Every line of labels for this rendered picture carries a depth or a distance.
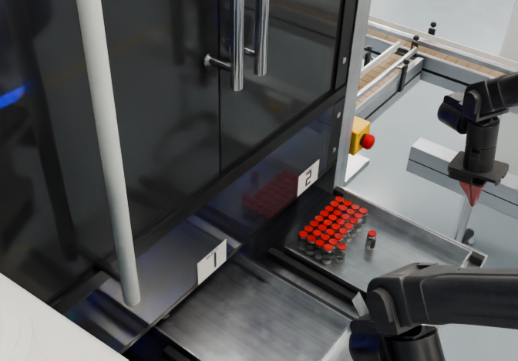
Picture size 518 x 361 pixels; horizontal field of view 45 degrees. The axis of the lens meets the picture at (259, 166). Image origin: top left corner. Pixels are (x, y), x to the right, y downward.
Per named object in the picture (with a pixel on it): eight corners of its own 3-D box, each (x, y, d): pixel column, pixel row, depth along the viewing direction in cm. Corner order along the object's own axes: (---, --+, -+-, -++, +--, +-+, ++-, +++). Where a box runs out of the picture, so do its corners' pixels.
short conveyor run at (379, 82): (314, 180, 172) (319, 133, 163) (269, 158, 180) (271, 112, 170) (423, 83, 216) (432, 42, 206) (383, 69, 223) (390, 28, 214)
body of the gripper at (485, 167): (459, 157, 129) (462, 126, 125) (509, 171, 124) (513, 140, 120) (445, 173, 125) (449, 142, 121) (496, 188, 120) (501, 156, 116)
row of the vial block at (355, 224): (319, 261, 143) (321, 247, 140) (359, 220, 154) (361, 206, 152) (327, 266, 142) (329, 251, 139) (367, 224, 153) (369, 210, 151)
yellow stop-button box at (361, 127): (330, 146, 165) (333, 123, 161) (344, 134, 170) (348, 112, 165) (354, 157, 162) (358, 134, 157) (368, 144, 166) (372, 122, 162)
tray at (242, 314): (141, 328, 127) (139, 317, 125) (223, 255, 144) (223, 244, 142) (276, 425, 111) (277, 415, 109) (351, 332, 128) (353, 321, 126)
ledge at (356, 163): (301, 167, 174) (302, 161, 173) (327, 146, 182) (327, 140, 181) (344, 187, 167) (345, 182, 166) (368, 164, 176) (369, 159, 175)
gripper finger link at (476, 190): (457, 189, 134) (461, 153, 129) (490, 199, 130) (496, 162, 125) (444, 206, 130) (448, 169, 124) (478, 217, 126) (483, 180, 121)
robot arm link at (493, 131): (483, 126, 114) (507, 116, 116) (458, 110, 119) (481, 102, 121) (479, 157, 118) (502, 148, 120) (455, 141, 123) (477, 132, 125)
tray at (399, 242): (284, 258, 144) (284, 247, 142) (343, 200, 160) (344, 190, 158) (418, 334, 128) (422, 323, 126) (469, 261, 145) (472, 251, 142)
